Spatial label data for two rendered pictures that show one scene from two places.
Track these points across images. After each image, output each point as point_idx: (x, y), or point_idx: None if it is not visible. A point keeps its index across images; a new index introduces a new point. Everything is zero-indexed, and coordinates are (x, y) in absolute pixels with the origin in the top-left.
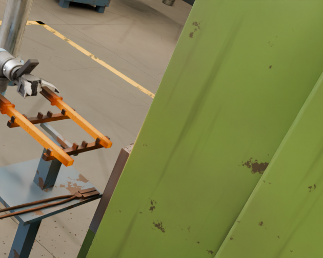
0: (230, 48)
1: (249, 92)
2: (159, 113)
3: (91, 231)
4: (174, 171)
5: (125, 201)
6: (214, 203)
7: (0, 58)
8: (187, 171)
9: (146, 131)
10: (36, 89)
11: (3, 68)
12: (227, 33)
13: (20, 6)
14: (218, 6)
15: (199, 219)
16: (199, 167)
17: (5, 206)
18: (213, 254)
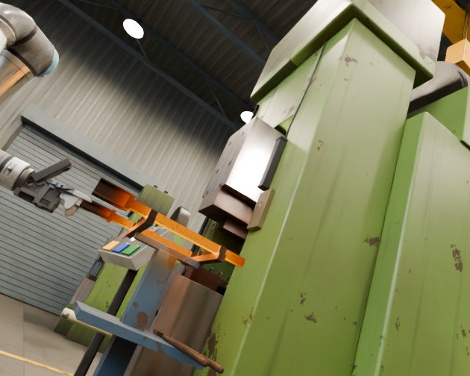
0: (345, 160)
1: (359, 189)
2: (300, 208)
3: None
4: (318, 258)
5: (274, 304)
6: (351, 277)
7: None
8: (329, 255)
9: (290, 225)
10: (60, 203)
11: (5, 165)
12: (341, 151)
13: (1, 97)
14: (333, 133)
15: (343, 296)
16: (336, 250)
17: (160, 351)
18: (356, 324)
